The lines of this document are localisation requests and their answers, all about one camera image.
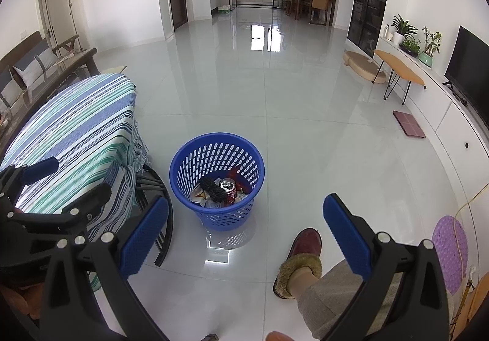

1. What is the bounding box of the plant in black pot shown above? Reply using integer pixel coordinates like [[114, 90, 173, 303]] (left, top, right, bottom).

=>
[[399, 37, 421, 58]]

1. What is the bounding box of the red drink can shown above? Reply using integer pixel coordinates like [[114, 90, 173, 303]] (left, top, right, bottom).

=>
[[219, 178, 239, 204]]

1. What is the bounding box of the plant in white pot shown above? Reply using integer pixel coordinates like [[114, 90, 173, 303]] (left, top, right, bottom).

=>
[[392, 13, 419, 47]]

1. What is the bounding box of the oval wooden side table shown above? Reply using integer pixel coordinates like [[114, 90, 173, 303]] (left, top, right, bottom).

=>
[[372, 49, 428, 105]]

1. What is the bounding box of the white television cabinet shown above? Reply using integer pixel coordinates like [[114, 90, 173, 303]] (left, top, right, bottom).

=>
[[376, 35, 489, 189]]

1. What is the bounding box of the black flat television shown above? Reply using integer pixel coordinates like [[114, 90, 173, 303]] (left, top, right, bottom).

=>
[[443, 25, 489, 124]]

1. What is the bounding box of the maroon floor scale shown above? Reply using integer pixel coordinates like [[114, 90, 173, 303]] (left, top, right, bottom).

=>
[[393, 110, 426, 140]]

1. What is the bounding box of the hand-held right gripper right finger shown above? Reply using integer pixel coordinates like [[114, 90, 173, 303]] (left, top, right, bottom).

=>
[[323, 194, 449, 341]]

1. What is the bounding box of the dark glass coffee table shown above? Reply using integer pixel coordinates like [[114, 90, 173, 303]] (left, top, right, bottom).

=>
[[0, 48, 101, 151]]

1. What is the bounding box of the beige cat scratcher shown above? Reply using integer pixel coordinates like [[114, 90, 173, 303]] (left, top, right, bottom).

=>
[[343, 51, 387, 84]]

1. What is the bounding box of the maroon fur-lined slipper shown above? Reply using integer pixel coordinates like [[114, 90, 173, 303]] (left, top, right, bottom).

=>
[[273, 228, 323, 299]]

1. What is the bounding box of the plant in green pot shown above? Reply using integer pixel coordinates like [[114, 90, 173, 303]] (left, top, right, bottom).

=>
[[417, 26, 443, 68]]

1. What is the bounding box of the grey white pillow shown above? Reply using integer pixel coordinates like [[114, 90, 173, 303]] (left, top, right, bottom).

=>
[[13, 46, 58, 90]]

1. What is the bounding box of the black glass cabinet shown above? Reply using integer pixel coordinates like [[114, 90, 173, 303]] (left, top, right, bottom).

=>
[[347, 0, 392, 59]]

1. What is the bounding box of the black metal chair frame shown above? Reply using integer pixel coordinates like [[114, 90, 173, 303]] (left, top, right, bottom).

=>
[[134, 165, 175, 268]]

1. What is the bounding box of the blue plastic waste basket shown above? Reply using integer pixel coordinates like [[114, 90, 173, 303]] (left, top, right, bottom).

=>
[[169, 133, 266, 231]]

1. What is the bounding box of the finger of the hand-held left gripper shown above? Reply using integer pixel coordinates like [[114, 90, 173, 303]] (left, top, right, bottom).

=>
[[0, 158, 60, 212], [7, 184, 112, 243]]

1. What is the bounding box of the person's leg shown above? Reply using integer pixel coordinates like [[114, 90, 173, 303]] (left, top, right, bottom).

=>
[[290, 261, 455, 341]]

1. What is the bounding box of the wooden sofa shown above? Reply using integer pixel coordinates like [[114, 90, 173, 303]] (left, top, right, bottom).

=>
[[0, 31, 81, 105]]

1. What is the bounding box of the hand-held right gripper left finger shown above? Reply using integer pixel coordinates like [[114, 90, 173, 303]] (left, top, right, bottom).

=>
[[39, 196, 169, 341]]

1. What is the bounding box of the purple dotted mat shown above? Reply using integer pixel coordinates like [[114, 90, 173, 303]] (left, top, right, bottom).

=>
[[432, 215, 469, 296]]

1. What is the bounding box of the black foam fruit net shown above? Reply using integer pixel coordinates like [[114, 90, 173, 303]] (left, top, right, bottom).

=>
[[199, 178, 227, 204]]

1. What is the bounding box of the striped tablecloth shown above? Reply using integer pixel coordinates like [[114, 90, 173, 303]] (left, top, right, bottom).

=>
[[0, 73, 149, 242]]

